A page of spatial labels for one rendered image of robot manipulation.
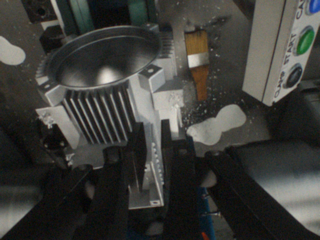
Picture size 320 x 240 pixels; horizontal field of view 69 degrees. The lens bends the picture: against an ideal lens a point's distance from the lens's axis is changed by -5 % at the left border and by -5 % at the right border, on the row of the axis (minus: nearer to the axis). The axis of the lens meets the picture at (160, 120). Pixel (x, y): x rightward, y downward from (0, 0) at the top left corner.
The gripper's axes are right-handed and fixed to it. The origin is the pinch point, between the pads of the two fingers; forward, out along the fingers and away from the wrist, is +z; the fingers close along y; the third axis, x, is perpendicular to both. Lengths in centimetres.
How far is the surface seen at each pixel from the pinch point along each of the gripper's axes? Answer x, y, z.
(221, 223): -237, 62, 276
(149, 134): -2.8, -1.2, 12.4
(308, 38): 7.2, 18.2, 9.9
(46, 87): 5.0, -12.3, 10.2
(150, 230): -37, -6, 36
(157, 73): 5.1, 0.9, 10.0
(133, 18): 13.4, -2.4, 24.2
